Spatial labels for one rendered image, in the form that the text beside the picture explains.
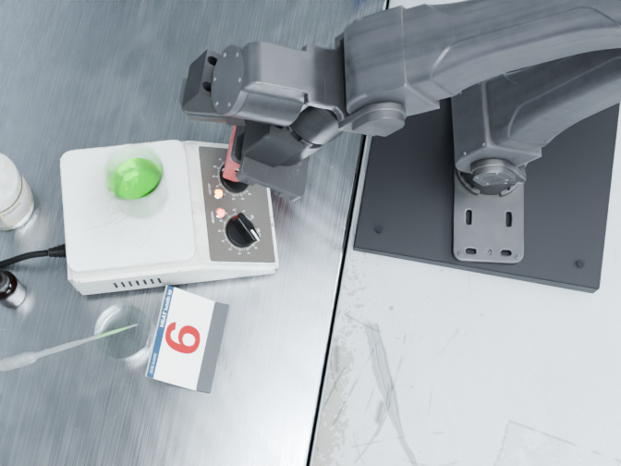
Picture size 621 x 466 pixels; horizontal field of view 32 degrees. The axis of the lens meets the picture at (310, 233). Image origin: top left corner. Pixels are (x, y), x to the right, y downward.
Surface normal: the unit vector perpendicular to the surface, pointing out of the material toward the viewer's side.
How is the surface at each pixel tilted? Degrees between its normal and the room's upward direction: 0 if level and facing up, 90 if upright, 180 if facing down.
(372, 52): 35
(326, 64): 30
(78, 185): 0
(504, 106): 62
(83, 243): 0
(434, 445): 0
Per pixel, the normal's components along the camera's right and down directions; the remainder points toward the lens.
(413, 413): 0.04, -0.26
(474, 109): -0.87, -0.10
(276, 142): -0.14, 0.90
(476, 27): -0.54, -0.20
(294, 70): 0.53, -0.23
